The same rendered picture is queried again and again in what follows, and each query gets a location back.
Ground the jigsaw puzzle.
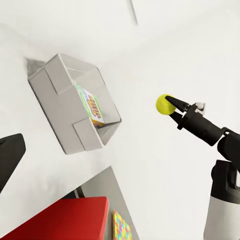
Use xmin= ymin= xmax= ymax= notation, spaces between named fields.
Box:
xmin=113 ymin=209 xmax=132 ymax=240

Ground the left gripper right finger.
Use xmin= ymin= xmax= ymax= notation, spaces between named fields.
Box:
xmin=224 ymin=132 xmax=240 ymax=173

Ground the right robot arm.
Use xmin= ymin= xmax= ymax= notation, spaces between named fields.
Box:
xmin=165 ymin=95 xmax=240 ymax=240

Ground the tennis ball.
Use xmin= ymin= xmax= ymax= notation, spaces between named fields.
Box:
xmin=155 ymin=94 xmax=177 ymax=115

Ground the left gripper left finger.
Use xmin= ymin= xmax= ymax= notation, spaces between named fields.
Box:
xmin=0 ymin=133 xmax=26 ymax=193

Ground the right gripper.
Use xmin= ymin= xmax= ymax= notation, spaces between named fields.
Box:
xmin=165 ymin=95 xmax=212 ymax=138

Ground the board game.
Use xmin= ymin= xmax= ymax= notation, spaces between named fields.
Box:
xmin=74 ymin=84 xmax=105 ymax=126

